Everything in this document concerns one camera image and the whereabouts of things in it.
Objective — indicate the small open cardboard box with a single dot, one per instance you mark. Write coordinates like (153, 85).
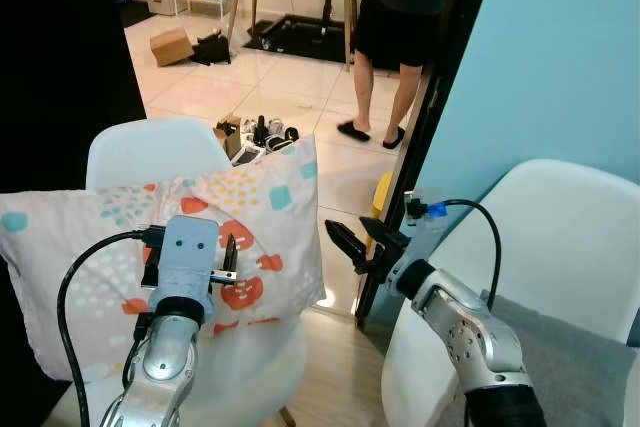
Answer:
(228, 137)

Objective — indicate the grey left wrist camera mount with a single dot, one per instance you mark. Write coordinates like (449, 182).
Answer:
(188, 252)

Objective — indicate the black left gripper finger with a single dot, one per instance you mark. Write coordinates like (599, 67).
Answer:
(231, 252)

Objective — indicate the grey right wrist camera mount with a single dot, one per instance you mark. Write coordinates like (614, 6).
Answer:
(425, 232)

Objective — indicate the yellow plastic object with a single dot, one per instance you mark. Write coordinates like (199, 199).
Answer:
(382, 197)

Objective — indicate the black tools pile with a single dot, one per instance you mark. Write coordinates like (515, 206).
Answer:
(270, 132)

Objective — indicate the black bag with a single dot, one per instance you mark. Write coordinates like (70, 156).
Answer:
(212, 49)

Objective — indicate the white plastic chair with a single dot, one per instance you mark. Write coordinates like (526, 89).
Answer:
(560, 237)
(150, 152)

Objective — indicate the white patterned pillow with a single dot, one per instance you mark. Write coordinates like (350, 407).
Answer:
(270, 217)

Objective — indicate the person in black clothes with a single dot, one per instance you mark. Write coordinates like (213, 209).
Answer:
(400, 7)

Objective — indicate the black door frame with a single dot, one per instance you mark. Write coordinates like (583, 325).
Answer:
(440, 97)

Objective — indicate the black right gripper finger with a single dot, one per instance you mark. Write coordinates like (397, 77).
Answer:
(380, 232)
(348, 247)

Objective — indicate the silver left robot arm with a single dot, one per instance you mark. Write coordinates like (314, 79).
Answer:
(165, 357)

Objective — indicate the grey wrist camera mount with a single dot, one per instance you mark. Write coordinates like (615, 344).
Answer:
(188, 252)
(425, 232)

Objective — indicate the grey cushion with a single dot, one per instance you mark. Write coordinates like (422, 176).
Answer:
(575, 367)

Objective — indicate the black floor mat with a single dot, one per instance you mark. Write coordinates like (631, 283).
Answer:
(300, 39)

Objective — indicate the brown cardboard box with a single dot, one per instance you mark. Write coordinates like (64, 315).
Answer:
(171, 47)

